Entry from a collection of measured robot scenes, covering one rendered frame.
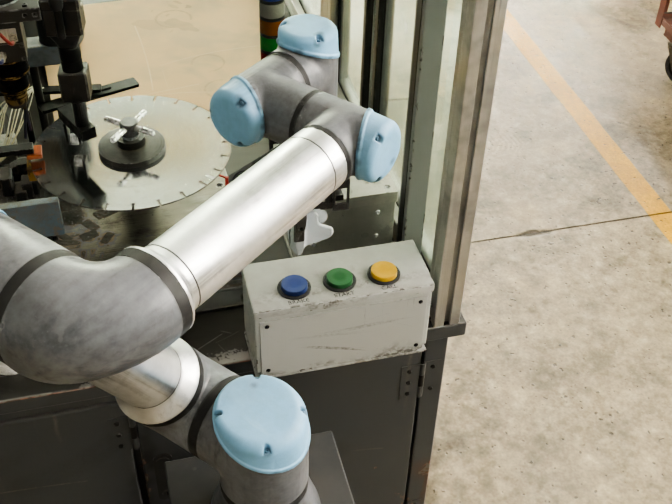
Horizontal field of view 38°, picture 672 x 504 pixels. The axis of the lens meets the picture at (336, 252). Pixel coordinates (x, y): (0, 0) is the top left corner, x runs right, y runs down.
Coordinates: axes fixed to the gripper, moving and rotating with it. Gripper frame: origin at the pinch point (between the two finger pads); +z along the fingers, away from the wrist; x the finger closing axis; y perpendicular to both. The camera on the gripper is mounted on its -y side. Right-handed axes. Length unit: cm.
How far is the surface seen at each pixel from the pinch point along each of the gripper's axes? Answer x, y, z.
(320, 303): -3.8, 3.3, 8.3
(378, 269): 0.4, 13.3, 7.2
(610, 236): 96, 118, 98
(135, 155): 29.9, -20.3, 1.8
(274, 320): -3.7, -3.7, 10.5
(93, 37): 109, -26, 22
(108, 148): 32.8, -24.5, 1.8
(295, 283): -0.1, 0.3, 7.2
